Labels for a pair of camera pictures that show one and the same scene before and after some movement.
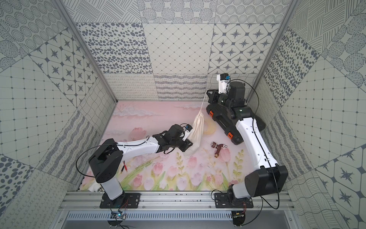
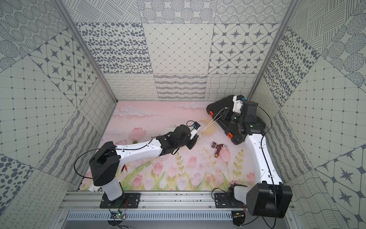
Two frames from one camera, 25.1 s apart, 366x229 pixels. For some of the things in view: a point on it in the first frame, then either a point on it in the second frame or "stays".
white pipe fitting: (96, 187) stays
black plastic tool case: (226, 121) stays
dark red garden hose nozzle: (218, 147) stays
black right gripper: (213, 96) -> (227, 116)
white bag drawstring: (200, 110) -> (211, 122)
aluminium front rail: (91, 202) stays
